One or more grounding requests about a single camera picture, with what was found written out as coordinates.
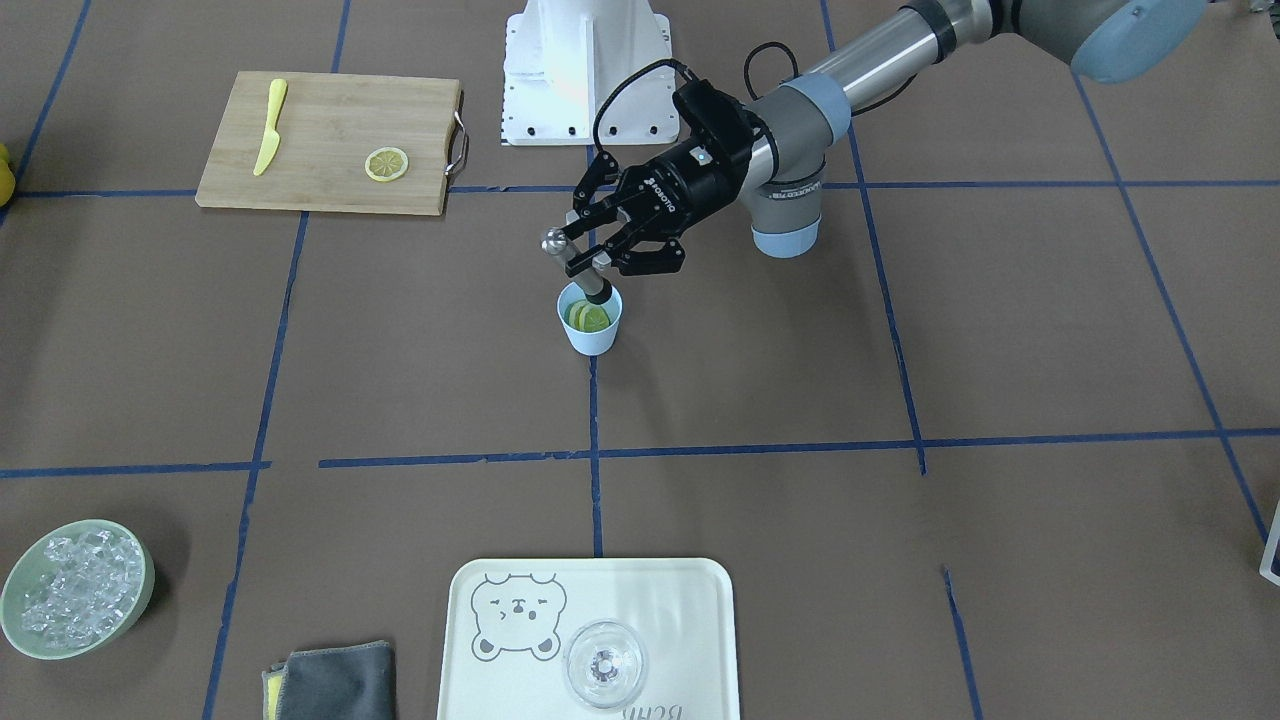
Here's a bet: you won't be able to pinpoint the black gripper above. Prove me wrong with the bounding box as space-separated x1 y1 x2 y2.
564 140 753 275

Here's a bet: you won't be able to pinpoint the lemon slices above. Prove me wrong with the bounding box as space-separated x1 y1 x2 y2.
564 299 613 333

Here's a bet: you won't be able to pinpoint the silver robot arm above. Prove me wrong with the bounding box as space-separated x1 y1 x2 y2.
541 1 1207 297

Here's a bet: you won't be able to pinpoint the light blue plastic cup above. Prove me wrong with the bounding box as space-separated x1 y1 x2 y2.
556 283 623 356

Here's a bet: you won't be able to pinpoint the yellow lemon slice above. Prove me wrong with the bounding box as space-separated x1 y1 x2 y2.
364 147 410 183

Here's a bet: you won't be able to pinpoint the bamboo cutting board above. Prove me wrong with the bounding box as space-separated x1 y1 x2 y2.
195 70 466 217

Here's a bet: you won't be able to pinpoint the yellow plastic knife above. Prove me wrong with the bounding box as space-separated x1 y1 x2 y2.
252 77 288 177

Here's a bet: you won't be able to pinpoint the cream bear serving tray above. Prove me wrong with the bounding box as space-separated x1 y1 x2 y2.
436 559 741 719

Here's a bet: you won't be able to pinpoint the clear wine glass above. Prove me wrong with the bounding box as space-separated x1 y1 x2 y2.
564 619 649 711

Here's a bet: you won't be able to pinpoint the grey folded cloth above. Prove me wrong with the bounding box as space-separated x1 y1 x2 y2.
262 641 396 719

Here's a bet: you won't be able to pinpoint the green bowl of ice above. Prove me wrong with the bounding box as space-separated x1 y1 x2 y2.
3 519 156 661

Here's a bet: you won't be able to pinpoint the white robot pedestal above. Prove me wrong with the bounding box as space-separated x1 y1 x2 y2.
500 1 680 147

